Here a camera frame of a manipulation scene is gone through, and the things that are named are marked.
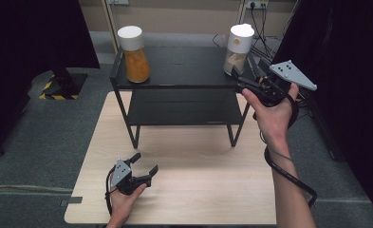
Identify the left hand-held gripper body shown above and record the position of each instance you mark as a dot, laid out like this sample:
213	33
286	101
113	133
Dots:
121	172

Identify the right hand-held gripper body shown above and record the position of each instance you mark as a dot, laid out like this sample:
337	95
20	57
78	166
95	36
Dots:
293	74

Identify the pale powder jar white lid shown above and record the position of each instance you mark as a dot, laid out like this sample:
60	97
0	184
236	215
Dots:
240	39

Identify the black two-tier shelf rack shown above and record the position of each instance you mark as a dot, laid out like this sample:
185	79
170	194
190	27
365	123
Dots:
184	66

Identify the orange powder jar white lid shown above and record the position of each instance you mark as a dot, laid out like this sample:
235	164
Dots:
136	66

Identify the person's left hand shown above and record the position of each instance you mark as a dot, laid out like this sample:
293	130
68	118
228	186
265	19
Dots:
122	204

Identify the person's right hand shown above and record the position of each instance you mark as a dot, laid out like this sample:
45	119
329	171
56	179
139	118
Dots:
274	122

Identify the dark tape strip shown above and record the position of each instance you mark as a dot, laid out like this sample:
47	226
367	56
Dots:
71	201

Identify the dark curtain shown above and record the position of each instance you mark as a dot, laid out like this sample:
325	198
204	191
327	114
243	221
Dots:
32	38
348	47

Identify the black stand base striped tape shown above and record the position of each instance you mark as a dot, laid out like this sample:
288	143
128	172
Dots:
64	85

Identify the white metal post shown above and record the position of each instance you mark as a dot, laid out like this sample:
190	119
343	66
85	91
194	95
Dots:
239	12
111	19

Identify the white wall socket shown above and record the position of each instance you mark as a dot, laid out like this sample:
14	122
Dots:
257	3

